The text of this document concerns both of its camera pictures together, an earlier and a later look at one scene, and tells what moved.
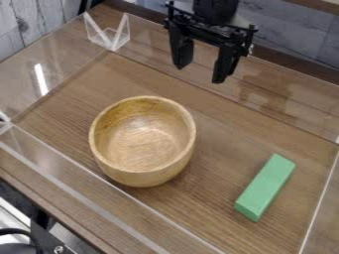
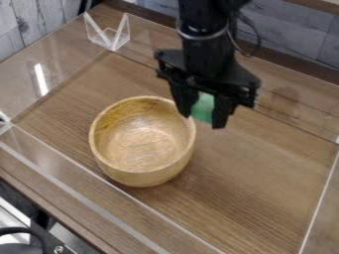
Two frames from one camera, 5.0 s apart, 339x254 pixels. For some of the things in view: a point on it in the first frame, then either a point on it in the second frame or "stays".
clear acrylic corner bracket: (108, 38) stays
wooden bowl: (142, 136) stays
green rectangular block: (262, 186) → (203, 107)
